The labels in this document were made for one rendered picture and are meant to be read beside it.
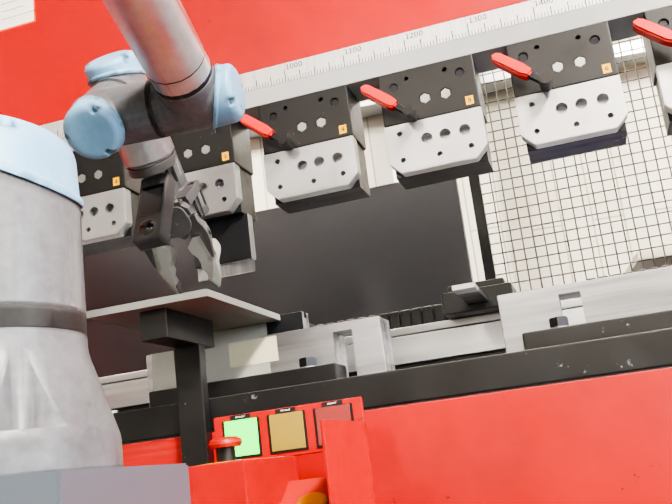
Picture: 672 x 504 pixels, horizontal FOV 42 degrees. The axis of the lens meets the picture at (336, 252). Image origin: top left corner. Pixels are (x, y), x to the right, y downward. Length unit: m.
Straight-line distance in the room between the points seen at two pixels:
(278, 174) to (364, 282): 0.55
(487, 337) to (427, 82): 0.45
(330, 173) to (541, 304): 0.38
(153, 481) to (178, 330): 0.65
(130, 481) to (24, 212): 0.17
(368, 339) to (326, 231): 0.65
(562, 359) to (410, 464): 0.24
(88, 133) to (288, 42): 0.47
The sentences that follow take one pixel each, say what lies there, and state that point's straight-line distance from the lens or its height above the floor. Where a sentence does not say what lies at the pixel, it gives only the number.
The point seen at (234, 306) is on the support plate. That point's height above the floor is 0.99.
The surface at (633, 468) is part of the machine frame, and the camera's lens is 1.14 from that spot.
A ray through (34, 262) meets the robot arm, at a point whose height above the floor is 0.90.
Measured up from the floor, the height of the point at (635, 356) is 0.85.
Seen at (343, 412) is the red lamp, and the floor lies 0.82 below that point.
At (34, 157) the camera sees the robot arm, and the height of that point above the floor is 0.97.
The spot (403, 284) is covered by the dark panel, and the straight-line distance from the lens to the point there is 1.86.
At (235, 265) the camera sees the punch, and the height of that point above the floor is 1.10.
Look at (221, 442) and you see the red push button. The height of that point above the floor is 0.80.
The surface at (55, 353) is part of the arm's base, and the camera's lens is 0.55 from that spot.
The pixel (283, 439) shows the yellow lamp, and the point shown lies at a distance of 1.12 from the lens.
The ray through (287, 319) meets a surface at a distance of 1.37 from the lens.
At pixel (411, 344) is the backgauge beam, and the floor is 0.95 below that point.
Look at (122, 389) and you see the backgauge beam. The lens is 1.76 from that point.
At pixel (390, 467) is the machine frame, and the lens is 1.18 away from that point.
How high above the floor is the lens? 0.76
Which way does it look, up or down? 14 degrees up
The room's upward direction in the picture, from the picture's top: 7 degrees counter-clockwise
